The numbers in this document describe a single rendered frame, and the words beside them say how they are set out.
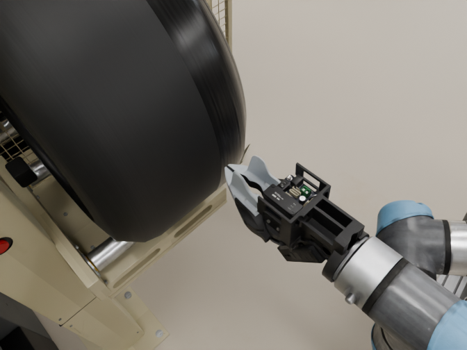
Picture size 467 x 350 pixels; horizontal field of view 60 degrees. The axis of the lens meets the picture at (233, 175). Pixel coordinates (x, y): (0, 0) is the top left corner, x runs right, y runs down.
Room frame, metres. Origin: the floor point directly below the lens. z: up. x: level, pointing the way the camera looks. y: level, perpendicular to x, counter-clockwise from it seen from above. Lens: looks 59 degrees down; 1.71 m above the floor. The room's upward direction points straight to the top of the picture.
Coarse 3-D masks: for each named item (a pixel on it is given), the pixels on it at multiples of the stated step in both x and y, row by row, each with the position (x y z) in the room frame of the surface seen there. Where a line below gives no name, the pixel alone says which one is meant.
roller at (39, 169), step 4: (32, 164) 0.51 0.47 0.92; (36, 164) 0.51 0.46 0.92; (40, 164) 0.51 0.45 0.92; (32, 168) 0.50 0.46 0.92; (36, 168) 0.50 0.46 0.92; (40, 168) 0.50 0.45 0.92; (44, 168) 0.50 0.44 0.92; (36, 172) 0.49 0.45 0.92; (40, 172) 0.49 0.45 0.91; (44, 172) 0.49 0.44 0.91; (48, 172) 0.50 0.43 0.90; (40, 176) 0.48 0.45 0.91; (44, 176) 0.49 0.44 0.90; (40, 180) 0.48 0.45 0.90; (32, 184) 0.47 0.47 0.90; (36, 184) 0.47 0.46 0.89
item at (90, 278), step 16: (0, 160) 0.50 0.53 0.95; (16, 192) 0.42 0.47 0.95; (32, 192) 0.45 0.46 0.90; (32, 208) 0.38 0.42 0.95; (48, 224) 0.34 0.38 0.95; (64, 240) 0.31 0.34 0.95; (64, 256) 0.28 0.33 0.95; (80, 256) 0.28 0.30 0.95; (80, 272) 0.24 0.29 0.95; (96, 272) 0.25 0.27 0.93; (96, 288) 0.22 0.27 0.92
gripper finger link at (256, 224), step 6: (240, 204) 0.25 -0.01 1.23; (240, 210) 0.24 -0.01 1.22; (246, 210) 0.24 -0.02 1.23; (246, 216) 0.23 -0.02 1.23; (252, 216) 0.23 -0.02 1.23; (258, 216) 0.23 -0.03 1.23; (246, 222) 0.22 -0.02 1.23; (252, 222) 0.22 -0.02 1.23; (258, 222) 0.22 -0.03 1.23; (264, 222) 0.22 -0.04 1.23; (252, 228) 0.21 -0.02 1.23; (258, 228) 0.21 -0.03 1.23; (264, 228) 0.21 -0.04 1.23; (258, 234) 0.21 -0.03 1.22; (264, 234) 0.20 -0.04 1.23; (264, 240) 0.20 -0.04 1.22
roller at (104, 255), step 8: (112, 240) 0.32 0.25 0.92; (96, 248) 0.30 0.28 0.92; (104, 248) 0.30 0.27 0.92; (112, 248) 0.30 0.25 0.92; (120, 248) 0.31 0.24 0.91; (128, 248) 0.31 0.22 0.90; (88, 256) 0.29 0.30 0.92; (96, 256) 0.29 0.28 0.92; (104, 256) 0.29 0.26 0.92; (112, 256) 0.29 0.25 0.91; (96, 264) 0.27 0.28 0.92; (104, 264) 0.27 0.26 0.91
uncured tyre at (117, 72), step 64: (0, 0) 0.39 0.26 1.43; (64, 0) 0.41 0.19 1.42; (128, 0) 0.43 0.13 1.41; (192, 0) 0.46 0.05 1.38; (0, 64) 0.34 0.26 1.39; (64, 64) 0.34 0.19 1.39; (128, 64) 0.36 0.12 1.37; (192, 64) 0.39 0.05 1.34; (64, 128) 0.29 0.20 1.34; (128, 128) 0.30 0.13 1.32; (192, 128) 0.34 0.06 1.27; (128, 192) 0.26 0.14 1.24; (192, 192) 0.30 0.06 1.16
